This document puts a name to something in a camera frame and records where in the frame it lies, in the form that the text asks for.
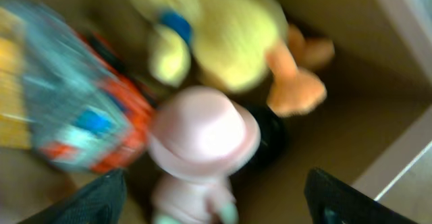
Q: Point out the pink white toy duck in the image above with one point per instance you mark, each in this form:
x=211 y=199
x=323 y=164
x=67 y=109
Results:
x=199 y=138

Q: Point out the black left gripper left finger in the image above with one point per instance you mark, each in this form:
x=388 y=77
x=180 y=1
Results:
x=99 y=202

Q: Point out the small black round lid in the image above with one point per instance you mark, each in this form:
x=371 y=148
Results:
x=273 y=141

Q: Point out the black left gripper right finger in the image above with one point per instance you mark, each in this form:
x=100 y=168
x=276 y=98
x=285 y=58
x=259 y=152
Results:
x=331 y=201

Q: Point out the yellow plush duck toy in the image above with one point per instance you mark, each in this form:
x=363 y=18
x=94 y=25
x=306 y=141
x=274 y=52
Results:
x=236 y=44

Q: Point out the red grey toy truck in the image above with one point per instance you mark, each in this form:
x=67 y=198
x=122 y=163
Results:
x=63 y=97

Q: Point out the pink cardboard box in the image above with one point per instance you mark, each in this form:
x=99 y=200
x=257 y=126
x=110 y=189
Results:
x=376 y=92

